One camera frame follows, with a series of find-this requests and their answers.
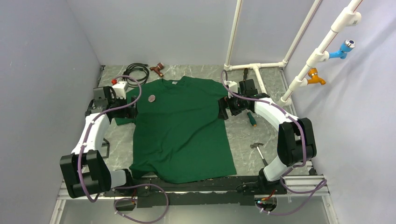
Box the small hammer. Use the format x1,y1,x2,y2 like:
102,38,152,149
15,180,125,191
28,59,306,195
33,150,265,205
250,142,268,167

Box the green handled screwdriver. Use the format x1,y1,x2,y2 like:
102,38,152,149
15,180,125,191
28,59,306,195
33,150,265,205
247,112,257,127

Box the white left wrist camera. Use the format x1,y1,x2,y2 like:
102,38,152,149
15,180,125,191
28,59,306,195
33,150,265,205
111,79,128,99

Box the brown copper faucet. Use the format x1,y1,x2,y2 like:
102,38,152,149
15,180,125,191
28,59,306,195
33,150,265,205
149,63,164,78

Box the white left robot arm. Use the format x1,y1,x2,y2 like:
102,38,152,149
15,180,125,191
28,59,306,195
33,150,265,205
60,81,137,198

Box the aluminium rail frame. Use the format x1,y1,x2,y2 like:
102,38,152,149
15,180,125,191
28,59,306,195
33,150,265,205
49,175,340,224

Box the white pvc pipe frame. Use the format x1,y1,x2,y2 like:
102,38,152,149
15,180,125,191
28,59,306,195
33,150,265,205
223,0,362,107

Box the green t-shirt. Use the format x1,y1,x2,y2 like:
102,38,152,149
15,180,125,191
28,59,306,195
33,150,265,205
116,76,237,183

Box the coiled black cable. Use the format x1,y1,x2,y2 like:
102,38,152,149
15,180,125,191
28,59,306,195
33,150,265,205
122,63,150,88

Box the blue tap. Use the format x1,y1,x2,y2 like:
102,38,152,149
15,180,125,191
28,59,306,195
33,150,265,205
329,39,355,59

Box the round pink brooch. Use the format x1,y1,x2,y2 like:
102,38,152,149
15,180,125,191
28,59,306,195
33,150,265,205
148,95,156,103

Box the orange tap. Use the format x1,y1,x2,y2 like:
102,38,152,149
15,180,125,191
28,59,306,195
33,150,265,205
307,68,326,85

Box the black square tray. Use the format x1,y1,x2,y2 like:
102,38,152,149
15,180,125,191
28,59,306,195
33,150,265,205
102,138,110,159

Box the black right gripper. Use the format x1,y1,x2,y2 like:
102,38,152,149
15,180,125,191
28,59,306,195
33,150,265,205
218,91,247,120

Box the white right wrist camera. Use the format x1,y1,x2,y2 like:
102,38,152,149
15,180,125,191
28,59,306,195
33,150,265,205
225,81,238,94

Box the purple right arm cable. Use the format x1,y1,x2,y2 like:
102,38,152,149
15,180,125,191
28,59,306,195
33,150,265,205
220,70,328,217

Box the black handled tool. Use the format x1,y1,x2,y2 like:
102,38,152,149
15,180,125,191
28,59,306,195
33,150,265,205
243,68,248,81

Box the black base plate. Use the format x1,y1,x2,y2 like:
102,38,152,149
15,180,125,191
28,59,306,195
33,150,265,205
104,175,286,208

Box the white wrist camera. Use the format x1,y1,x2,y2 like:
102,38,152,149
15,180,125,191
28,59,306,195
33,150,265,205
225,81,238,94
111,79,128,99

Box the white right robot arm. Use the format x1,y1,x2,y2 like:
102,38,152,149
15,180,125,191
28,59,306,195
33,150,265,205
218,80,317,194

